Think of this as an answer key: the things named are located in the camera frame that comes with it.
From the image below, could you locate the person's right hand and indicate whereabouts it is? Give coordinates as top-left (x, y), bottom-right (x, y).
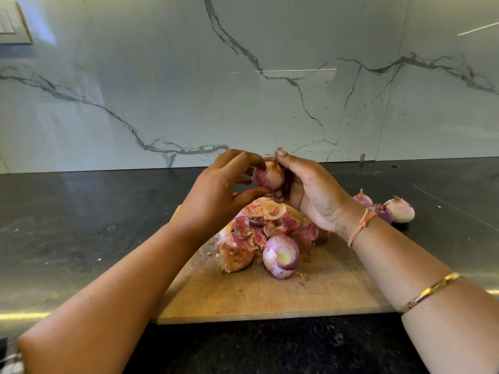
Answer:
top-left (273, 148), bottom-right (367, 238)

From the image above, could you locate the person's left hand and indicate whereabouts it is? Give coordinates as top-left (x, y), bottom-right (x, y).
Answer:
top-left (172, 149), bottom-right (272, 245)

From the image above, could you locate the small red onion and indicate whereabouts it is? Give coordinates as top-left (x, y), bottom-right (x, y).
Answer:
top-left (352, 188), bottom-right (374, 209)

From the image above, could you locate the pile of onion peels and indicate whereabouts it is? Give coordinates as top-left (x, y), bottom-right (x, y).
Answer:
top-left (215, 197), bottom-right (332, 274)

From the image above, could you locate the red onion with pale patch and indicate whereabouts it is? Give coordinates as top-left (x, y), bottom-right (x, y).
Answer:
top-left (262, 234), bottom-right (301, 281)

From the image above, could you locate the brownish red onion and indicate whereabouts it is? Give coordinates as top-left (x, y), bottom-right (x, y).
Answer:
top-left (384, 195), bottom-right (416, 224)

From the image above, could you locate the person's right forearm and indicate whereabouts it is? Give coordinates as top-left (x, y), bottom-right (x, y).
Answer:
top-left (347, 218), bottom-right (499, 374)

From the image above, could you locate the person's left forearm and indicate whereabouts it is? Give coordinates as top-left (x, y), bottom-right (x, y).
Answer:
top-left (17, 228), bottom-right (205, 374)

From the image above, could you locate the wooden cutting board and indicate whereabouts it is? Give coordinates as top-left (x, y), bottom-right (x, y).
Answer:
top-left (154, 200), bottom-right (397, 325)

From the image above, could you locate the gold bangle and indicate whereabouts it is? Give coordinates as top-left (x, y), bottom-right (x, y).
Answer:
top-left (400, 272), bottom-right (463, 315)

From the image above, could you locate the black white plaid sleeve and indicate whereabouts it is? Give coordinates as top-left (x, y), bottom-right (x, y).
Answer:
top-left (0, 350), bottom-right (24, 374)

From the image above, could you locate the orange thread bracelet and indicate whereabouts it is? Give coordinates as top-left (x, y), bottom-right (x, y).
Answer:
top-left (348, 208), bottom-right (379, 248)

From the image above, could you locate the white wall switch plate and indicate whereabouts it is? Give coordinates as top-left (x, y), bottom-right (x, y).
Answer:
top-left (0, 0), bottom-right (34, 45)

